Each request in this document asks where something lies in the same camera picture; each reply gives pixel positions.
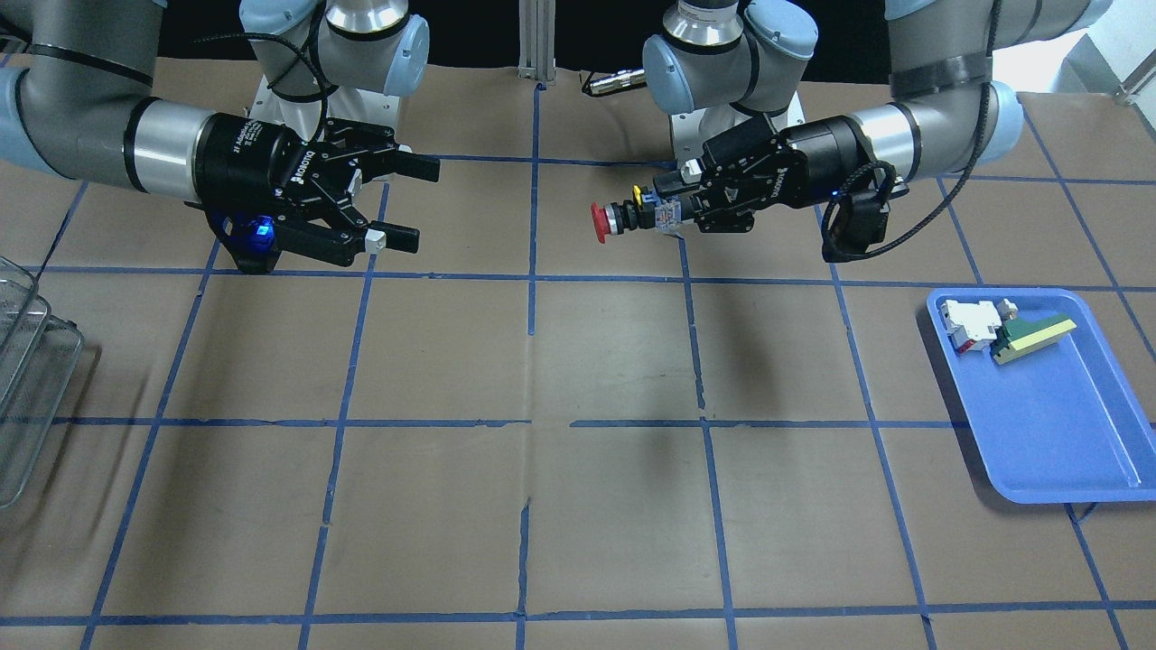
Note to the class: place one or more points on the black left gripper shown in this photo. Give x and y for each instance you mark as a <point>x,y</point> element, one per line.
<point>815,150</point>

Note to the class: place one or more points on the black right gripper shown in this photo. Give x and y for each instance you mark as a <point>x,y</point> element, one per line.
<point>242,160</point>

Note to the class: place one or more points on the red emergency stop button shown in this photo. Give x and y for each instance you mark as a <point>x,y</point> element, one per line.
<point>645,209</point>

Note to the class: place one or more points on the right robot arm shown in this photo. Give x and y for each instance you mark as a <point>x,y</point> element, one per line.
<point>85,110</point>

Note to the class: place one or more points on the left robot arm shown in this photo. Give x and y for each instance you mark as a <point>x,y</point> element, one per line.
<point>824,102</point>

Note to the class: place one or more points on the white circuit breaker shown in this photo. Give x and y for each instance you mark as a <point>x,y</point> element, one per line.
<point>971,326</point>

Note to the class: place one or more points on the green yellow terminal block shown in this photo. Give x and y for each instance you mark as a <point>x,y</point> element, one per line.
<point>1018,337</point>

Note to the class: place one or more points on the blue plastic tray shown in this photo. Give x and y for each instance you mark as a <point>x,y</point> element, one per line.
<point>1061,425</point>

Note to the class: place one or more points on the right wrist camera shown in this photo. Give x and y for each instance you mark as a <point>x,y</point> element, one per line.
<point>249,239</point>

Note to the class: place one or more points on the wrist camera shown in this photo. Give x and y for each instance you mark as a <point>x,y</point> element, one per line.
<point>249,239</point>
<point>855,221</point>

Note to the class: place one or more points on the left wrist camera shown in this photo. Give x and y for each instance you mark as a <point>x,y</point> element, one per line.
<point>855,221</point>

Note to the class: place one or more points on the silver cable connector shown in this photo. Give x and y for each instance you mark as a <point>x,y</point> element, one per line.
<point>614,83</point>

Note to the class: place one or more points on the aluminium frame post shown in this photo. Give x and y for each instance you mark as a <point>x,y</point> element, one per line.
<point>536,22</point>

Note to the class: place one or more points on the silver wire mesh shelf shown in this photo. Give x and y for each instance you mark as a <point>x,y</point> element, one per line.
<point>39,353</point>

